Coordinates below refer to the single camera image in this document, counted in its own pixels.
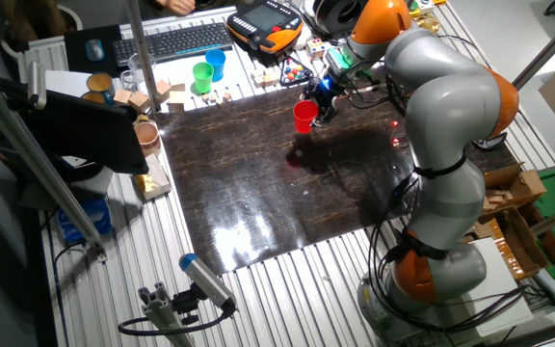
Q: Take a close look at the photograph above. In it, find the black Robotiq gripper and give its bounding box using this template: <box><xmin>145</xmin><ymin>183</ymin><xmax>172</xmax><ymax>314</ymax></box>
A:
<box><xmin>304</xmin><ymin>74</ymin><xmax>342</xmax><ymax>128</ymax></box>

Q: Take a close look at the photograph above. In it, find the red plastic cup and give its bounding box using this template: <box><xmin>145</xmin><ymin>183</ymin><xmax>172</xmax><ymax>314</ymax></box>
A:
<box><xmin>292</xmin><ymin>99</ymin><xmax>320</xmax><ymax>135</ymax></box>

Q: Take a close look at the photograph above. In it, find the blue plastic cup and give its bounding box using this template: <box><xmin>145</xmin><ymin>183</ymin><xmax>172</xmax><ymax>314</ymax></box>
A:
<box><xmin>204</xmin><ymin>48</ymin><xmax>227</xmax><ymax>83</ymax></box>

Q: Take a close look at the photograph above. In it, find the green plastic cup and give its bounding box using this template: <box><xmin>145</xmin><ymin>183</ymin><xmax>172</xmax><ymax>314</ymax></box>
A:
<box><xmin>192</xmin><ymin>61</ymin><xmax>215</xmax><ymax>95</ymax></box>

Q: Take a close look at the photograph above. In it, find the pink beige cup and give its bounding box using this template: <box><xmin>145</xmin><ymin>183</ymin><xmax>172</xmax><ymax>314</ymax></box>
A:
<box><xmin>134</xmin><ymin>120</ymin><xmax>162</xmax><ymax>158</ymax></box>

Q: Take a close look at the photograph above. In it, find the bare person hand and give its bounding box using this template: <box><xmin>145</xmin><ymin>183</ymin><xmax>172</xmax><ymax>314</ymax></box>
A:
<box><xmin>155</xmin><ymin>0</ymin><xmax>197</xmax><ymax>16</ymax></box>

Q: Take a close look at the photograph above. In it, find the black triangle rack with balls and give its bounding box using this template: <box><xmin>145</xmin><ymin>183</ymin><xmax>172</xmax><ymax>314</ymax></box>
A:
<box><xmin>278</xmin><ymin>56</ymin><xmax>315</xmax><ymax>89</ymax></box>

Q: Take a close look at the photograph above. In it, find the white cube with coloured dots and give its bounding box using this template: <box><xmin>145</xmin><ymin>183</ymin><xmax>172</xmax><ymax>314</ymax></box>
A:
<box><xmin>304</xmin><ymin>37</ymin><xmax>330</xmax><ymax>63</ymax></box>

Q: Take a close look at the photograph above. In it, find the black filament spool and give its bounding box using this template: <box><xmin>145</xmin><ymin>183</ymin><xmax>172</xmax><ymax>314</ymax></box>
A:
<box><xmin>312</xmin><ymin>0</ymin><xmax>370</xmax><ymax>36</ymax></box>

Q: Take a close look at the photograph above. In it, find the orange black teach pendant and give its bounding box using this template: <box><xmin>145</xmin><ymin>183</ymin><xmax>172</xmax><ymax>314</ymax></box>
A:
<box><xmin>225</xmin><ymin>0</ymin><xmax>305</xmax><ymax>55</ymax></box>

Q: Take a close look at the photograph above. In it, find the shiny golden object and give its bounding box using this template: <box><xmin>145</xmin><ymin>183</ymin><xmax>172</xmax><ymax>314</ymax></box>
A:
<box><xmin>414</xmin><ymin>13</ymin><xmax>441</xmax><ymax>35</ymax></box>

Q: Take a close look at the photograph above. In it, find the black computer keyboard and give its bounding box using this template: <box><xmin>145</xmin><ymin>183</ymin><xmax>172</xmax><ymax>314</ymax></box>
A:
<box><xmin>112</xmin><ymin>21</ymin><xmax>235</xmax><ymax>67</ymax></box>

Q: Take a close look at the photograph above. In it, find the black curved tray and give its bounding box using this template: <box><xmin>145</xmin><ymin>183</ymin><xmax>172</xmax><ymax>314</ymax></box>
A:
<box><xmin>472</xmin><ymin>131</ymin><xmax>509</xmax><ymax>151</ymax></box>

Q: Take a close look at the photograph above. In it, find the flat box with gold item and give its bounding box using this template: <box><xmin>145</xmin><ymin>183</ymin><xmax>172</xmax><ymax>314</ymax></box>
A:
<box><xmin>132</xmin><ymin>152</ymin><xmax>172</xmax><ymax>202</ymax></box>

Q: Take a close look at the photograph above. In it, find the tall clear glass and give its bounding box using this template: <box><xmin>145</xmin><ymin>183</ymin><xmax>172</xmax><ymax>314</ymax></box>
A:
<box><xmin>126</xmin><ymin>51</ymin><xmax>157</xmax><ymax>95</ymax></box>

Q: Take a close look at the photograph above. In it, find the small clear glass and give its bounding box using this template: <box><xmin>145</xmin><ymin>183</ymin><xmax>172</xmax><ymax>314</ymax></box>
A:
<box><xmin>119</xmin><ymin>69</ymin><xmax>138</xmax><ymax>93</ymax></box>

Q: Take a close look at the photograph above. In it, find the teal mug with yellow inside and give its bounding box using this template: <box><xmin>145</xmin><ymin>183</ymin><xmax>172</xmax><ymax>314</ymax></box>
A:
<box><xmin>86</xmin><ymin>71</ymin><xmax>116</xmax><ymax>105</ymax></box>

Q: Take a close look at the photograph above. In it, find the open cardboard box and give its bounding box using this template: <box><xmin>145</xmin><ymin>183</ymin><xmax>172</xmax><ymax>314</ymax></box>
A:
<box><xmin>479</xmin><ymin>162</ymin><xmax>548</xmax><ymax>218</ymax></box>

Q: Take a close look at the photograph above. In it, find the yellow rimmed mug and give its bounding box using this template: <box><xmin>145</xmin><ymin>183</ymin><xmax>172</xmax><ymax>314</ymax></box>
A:
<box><xmin>80</xmin><ymin>90</ymin><xmax>106</xmax><ymax>105</ymax></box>

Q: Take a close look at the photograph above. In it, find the grey computer mouse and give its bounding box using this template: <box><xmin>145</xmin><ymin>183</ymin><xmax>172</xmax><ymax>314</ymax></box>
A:
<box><xmin>84</xmin><ymin>38</ymin><xmax>106</xmax><ymax>63</ymax></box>

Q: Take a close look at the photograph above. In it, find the black flat monitor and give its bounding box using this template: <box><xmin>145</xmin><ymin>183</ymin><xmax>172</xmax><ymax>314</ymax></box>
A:
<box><xmin>0</xmin><ymin>75</ymin><xmax>149</xmax><ymax>175</ymax></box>

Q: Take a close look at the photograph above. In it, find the long brown cardboard box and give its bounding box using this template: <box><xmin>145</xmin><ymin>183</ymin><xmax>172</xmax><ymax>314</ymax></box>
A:
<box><xmin>469</xmin><ymin>206</ymin><xmax>550</xmax><ymax>281</ymax></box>

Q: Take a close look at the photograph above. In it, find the black mouse pad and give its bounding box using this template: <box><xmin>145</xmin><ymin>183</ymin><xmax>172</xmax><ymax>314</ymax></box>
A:
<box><xmin>64</xmin><ymin>24</ymin><xmax>124</xmax><ymax>78</ymax></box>

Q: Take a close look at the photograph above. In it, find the white paper sheet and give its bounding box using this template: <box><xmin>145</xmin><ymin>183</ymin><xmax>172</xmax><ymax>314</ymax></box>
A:
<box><xmin>44</xmin><ymin>69</ymin><xmax>96</xmax><ymax>98</ymax></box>

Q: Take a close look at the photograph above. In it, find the blue plastic packet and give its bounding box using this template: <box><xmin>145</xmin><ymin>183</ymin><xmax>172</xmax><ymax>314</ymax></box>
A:
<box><xmin>56</xmin><ymin>197</ymin><xmax>114</xmax><ymax>245</ymax></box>

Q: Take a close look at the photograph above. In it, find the short aluminium profile stub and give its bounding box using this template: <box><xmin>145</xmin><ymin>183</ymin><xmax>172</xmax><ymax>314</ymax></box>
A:
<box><xmin>137</xmin><ymin>282</ymin><xmax>195</xmax><ymax>347</ymax></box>

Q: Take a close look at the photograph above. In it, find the white flat board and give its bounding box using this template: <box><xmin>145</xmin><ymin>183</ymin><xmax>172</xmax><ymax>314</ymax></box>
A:
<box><xmin>467</xmin><ymin>237</ymin><xmax>535</xmax><ymax>338</ymax></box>

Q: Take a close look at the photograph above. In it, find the long slanted aluminium beam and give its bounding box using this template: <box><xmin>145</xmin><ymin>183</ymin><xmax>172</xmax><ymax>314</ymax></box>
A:
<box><xmin>0</xmin><ymin>67</ymin><xmax>109</xmax><ymax>262</ymax></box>

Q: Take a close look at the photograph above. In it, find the white round basket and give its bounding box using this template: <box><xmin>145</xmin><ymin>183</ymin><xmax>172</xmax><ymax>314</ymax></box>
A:
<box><xmin>0</xmin><ymin>3</ymin><xmax>85</xmax><ymax>62</ymax></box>

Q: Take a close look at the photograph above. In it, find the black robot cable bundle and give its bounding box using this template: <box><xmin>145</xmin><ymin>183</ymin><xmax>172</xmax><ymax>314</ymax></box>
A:
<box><xmin>361</xmin><ymin>219</ymin><xmax>542</xmax><ymax>338</ymax></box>

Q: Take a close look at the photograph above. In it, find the upright aluminium post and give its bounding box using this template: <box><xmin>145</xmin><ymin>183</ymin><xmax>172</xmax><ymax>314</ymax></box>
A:
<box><xmin>122</xmin><ymin>0</ymin><xmax>163</xmax><ymax>115</ymax></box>

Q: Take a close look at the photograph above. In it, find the silver camera with blue cap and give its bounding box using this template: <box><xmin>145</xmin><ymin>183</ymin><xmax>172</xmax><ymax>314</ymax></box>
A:
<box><xmin>178</xmin><ymin>253</ymin><xmax>238</xmax><ymax>312</ymax></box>

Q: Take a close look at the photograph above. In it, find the slanted aluminium post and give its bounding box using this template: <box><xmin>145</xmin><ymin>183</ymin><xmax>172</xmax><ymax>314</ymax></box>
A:
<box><xmin>512</xmin><ymin>7</ymin><xmax>555</xmax><ymax>92</ymax></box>

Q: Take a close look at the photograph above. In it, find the black camera cable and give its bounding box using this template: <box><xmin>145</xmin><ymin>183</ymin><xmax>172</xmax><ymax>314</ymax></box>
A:
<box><xmin>117</xmin><ymin>301</ymin><xmax>238</xmax><ymax>337</ymax></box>

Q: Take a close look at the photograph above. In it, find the silver camera on beam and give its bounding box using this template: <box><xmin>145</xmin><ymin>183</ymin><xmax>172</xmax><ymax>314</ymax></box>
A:
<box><xmin>26</xmin><ymin>61</ymin><xmax>48</xmax><ymax>111</ymax></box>

